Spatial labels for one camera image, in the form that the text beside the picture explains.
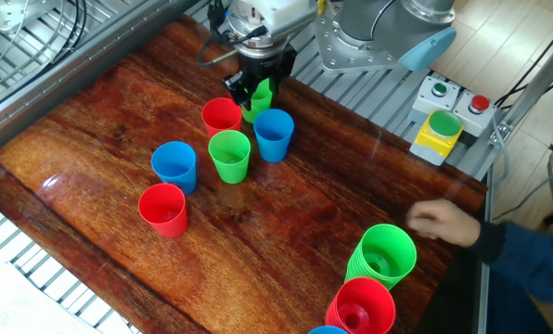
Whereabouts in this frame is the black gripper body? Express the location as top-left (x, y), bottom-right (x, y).
top-left (238, 44), bottom-right (299, 81)

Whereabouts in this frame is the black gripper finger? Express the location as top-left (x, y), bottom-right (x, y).
top-left (268, 72), bottom-right (282, 99)
top-left (222, 69), bottom-right (260, 111)

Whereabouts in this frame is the green plastic cup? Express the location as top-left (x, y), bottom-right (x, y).
top-left (239, 77), bottom-right (275, 124)
top-left (207, 129), bottom-right (252, 185)

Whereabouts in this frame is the red plastic cup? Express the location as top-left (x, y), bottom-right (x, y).
top-left (200, 96), bottom-right (243, 139)
top-left (137, 182), bottom-right (189, 238)

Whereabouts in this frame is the blue plastic cup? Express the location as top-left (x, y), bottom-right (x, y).
top-left (150, 140), bottom-right (198, 196)
top-left (252, 108), bottom-right (296, 163)

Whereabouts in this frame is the green cup stack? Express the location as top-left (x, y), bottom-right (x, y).
top-left (344, 223), bottom-right (418, 291)

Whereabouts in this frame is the red cup stack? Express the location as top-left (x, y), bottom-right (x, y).
top-left (325, 276), bottom-right (397, 334)

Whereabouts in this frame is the white paper stack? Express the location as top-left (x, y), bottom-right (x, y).
top-left (0, 262), bottom-right (104, 334)

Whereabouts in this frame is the person's right hand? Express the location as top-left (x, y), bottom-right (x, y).
top-left (405, 198), bottom-right (482, 249)

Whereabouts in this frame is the glossy wood grain board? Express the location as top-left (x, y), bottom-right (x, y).
top-left (0, 16), bottom-right (489, 334)

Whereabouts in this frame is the white box green button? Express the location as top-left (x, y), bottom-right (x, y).
top-left (408, 75), bottom-right (462, 125)

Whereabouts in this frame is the yellow box green button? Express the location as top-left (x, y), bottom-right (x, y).
top-left (408, 109), bottom-right (466, 167)

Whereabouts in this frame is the white box red button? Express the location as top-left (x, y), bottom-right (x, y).
top-left (451, 89), bottom-right (498, 139)

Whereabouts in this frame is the blue trouser leg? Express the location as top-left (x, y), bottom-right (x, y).
top-left (486, 271), bottom-right (553, 334)

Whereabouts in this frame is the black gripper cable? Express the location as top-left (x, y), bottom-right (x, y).
top-left (196, 0), bottom-right (269, 68)

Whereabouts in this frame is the silver metal bracket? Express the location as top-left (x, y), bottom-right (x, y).
top-left (0, 0), bottom-right (62, 34)

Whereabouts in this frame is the grey aluminium post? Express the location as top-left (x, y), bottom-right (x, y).
top-left (488, 27), bottom-right (553, 146)

